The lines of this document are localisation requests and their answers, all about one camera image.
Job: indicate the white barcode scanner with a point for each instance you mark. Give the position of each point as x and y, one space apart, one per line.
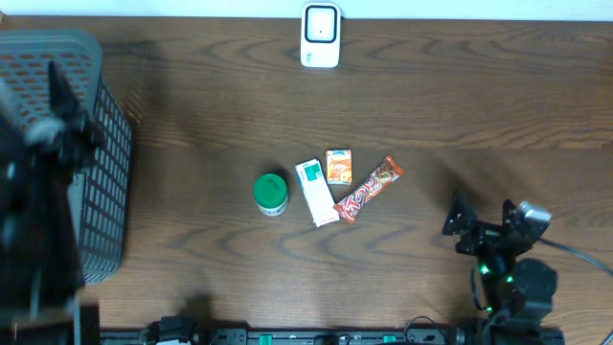
320 35

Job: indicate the green lid jar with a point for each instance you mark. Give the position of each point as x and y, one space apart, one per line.
271 194

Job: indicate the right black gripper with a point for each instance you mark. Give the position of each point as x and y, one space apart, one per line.
484 232

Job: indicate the grey plastic mesh basket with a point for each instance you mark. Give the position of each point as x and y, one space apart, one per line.
98 195

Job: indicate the black mounting rail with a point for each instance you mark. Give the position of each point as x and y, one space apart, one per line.
181 330

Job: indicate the white and green carton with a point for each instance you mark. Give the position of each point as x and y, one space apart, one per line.
316 192

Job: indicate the red chocolate bar wrapper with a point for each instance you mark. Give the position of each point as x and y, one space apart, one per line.
384 175

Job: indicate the small orange box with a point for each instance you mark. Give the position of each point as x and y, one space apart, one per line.
339 166

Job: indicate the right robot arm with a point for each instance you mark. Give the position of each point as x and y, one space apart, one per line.
516 294

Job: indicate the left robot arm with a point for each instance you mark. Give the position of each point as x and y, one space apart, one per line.
41 272

